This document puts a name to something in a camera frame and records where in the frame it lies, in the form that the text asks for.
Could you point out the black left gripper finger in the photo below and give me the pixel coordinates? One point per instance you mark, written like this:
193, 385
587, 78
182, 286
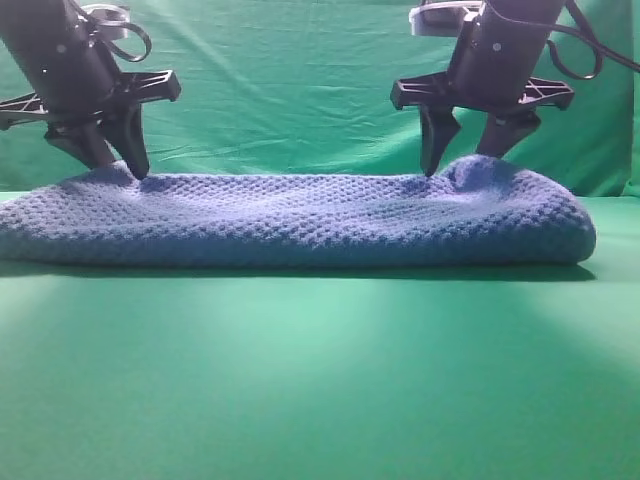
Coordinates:
438, 128
503, 133

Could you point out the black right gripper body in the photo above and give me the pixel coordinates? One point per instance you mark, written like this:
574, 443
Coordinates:
67, 58

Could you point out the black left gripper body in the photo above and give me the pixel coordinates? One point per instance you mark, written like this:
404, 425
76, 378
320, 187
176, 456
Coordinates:
491, 68

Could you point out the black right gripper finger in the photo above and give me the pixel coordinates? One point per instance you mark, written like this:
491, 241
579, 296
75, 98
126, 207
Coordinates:
83, 142
123, 130

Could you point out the blue waffle weave towel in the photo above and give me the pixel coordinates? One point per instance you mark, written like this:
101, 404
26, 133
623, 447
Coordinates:
478, 210

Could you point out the green backdrop cloth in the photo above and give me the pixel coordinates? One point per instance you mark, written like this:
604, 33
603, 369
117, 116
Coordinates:
303, 87

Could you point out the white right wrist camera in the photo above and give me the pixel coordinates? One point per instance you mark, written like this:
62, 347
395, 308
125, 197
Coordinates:
111, 18

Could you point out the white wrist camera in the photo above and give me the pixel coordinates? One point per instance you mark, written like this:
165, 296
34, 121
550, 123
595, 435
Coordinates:
111, 18
441, 18

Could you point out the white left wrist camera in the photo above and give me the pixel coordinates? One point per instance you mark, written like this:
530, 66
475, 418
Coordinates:
441, 18

